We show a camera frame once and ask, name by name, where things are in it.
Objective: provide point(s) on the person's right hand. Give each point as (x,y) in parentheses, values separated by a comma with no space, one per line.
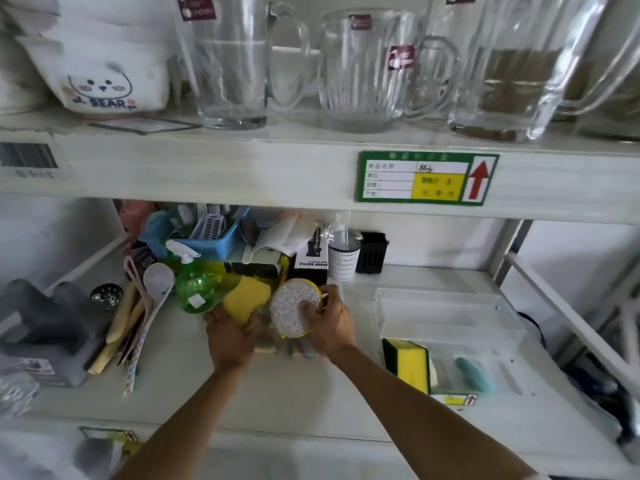
(332,327)

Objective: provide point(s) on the person's left hand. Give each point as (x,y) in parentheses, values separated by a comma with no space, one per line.
(227,344)

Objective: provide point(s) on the person's right fingers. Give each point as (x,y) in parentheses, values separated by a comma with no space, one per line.
(327,297)

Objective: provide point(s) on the person's left fingers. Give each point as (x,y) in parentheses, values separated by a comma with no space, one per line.
(216,314)

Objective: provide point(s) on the round silver scrubber pad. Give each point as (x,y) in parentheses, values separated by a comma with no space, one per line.
(295,307)

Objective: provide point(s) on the person's left forearm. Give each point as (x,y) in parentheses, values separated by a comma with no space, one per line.
(185,424)

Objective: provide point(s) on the person's right forearm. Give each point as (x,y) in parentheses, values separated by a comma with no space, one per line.
(430,419)

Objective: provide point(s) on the green spray bottle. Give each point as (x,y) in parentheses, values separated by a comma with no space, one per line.
(192,284)

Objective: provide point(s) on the black and white carton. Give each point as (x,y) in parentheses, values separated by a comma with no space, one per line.
(311,259)

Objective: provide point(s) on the white dotted cup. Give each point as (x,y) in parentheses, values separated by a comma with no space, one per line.
(344,258)

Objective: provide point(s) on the black slotted holder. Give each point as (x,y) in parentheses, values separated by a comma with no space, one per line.
(372,252)

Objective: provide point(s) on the white plastic ladle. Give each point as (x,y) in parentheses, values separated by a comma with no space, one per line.
(159,280)

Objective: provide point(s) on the blue plastic basket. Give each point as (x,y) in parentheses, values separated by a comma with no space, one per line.
(210,235)

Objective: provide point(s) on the pink patterned spoon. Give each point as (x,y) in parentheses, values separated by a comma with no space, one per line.
(136,344)

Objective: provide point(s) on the white basket insert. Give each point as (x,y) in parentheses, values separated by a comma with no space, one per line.
(207,227)

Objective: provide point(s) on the beige wooden spatula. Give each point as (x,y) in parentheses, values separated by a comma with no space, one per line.
(117,327)

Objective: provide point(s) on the yellow and green sponge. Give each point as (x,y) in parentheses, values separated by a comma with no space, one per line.
(407,365)

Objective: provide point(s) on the black round strainer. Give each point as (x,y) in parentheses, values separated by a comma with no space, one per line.
(106,296)

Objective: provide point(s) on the clear acrylic box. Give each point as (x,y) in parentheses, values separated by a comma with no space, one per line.
(450,329)

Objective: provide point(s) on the white metal shelf rack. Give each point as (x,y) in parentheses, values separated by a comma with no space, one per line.
(310,159)

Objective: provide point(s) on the green shelf price label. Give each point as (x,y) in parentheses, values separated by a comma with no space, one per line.
(427,177)

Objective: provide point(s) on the yellow edged shelf label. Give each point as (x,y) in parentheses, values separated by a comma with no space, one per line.
(112,437)

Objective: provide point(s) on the teal sponge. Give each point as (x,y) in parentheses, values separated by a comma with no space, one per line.
(475,374)

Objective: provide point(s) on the grey plastic container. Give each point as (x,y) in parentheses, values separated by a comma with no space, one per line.
(45,334)

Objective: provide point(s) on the ribbed glass pitcher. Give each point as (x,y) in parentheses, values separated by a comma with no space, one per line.
(360,69)

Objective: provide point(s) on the barcode sticker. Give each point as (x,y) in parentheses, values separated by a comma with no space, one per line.
(27,158)

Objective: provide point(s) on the tall smooth glass pitcher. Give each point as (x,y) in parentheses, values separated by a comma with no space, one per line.
(235,59)

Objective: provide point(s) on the large glass pitcher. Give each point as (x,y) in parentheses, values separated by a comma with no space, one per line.
(515,69)

